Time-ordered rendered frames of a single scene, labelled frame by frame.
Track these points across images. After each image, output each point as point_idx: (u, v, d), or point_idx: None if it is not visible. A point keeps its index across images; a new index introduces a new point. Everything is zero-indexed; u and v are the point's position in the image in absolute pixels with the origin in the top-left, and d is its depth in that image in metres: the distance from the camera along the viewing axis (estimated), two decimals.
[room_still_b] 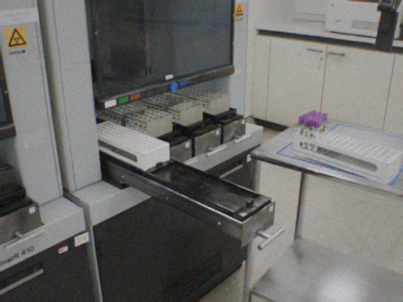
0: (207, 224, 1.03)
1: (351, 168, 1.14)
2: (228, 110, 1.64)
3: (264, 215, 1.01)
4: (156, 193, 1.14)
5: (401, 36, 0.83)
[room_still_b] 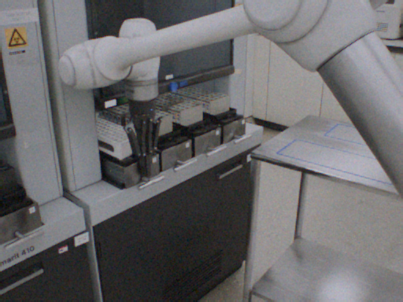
0: (104, 172, 1.29)
1: (101, 150, 1.30)
2: (228, 110, 1.64)
3: None
4: None
5: (148, 173, 1.25)
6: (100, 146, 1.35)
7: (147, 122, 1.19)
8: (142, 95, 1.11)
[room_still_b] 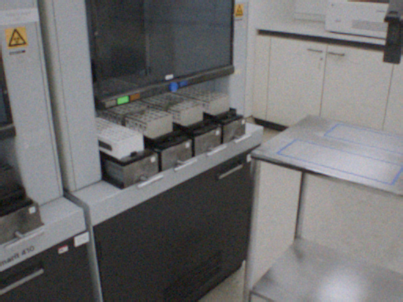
0: (102, 171, 1.29)
1: (99, 149, 1.30)
2: (228, 110, 1.64)
3: (146, 163, 1.28)
4: None
5: None
6: (98, 145, 1.36)
7: None
8: None
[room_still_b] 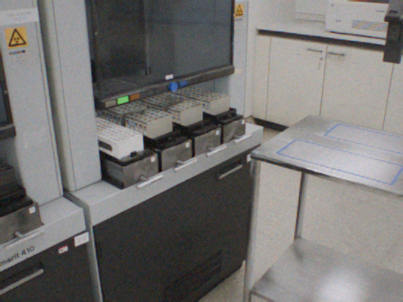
0: (102, 171, 1.29)
1: (99, 149, 1.30)
2: (228, 110, 1.64)
3: (146, 163, 1.28)
4: None
5: None
6: (98, 145, 1.36)
7: None
8: None
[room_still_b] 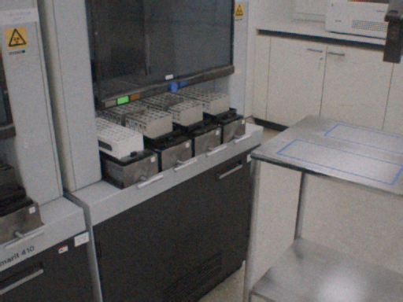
0: (102, 171, 1.29)
1: (99, 149, 1.30)
2: (228, 110, 1.64)
3: (146, 163, 1.28)
4: None
5: None
6: (98, 145, 1.36)
7: None
8: None
